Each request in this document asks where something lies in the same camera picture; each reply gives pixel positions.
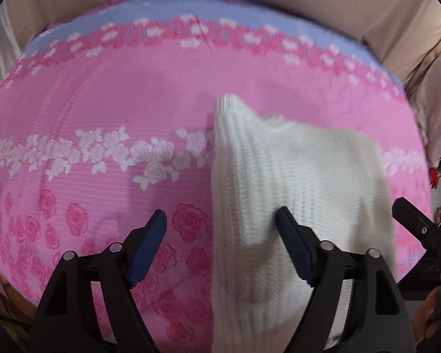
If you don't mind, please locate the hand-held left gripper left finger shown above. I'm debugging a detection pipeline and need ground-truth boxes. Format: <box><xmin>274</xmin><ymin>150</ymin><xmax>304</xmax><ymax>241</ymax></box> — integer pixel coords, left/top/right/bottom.
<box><xmin>29</xmin><ymin>209</ymin><xmax>168</xmax><ymax>353</ymax></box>

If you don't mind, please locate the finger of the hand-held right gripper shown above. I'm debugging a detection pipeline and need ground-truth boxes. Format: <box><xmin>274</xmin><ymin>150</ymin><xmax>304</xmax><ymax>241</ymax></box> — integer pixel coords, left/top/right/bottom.
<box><xmin>392</xmin><ymin>197</ymin><xmax>441</xmax><ymax>276</ymax></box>

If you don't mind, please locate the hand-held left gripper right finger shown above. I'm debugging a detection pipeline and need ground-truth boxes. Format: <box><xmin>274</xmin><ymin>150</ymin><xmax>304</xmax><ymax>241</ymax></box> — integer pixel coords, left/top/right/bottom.
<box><xmin>275</xmin><ymin>206</ymin><xmax>416</xmax><ymax>353</ymax></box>

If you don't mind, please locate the white red black knit sweater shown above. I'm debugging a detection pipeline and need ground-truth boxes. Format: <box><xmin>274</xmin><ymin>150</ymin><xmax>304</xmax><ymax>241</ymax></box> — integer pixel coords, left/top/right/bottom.
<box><xmin>209</xmin><ymin>94</ymin><xmax>395</xmax><ymax>353</ymax></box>

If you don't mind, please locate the person's right hand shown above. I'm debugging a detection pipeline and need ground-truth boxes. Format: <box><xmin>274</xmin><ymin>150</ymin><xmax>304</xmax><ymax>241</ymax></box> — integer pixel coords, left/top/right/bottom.
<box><xmin>413</xmin><ymin>287</ymin><xmax>441</xmax><ymax>343</ymax></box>

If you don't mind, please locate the small red object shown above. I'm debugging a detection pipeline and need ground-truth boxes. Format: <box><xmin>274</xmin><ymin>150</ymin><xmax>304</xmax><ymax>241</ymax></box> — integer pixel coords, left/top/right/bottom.
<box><xmin>428</xmin><ymin>167</ymin><xmax>441</xmax><ymax>191</ymax></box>

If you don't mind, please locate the pink floral bed sheet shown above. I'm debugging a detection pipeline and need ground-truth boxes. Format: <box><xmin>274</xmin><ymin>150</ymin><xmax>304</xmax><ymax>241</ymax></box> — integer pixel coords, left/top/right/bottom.
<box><xmin>0</xmin><ymin>0</ymin><xmax>436</xmax><ymax>353</ymax></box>

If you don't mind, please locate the beige backdrop cloth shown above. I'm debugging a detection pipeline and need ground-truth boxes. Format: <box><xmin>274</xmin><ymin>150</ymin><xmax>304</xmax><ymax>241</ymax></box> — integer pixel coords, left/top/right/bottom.
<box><xmin>0</xmin><ymin>0</ymin><xmax>441</xmax><ymax>89</ymax></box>

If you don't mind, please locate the white hanging cloth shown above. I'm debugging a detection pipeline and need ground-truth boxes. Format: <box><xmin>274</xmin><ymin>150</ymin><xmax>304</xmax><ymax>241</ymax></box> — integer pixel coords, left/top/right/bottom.
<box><xmin>0</xmin><ymin>7</ymin><xmax>23</xmax><ymax>100</ymax></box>

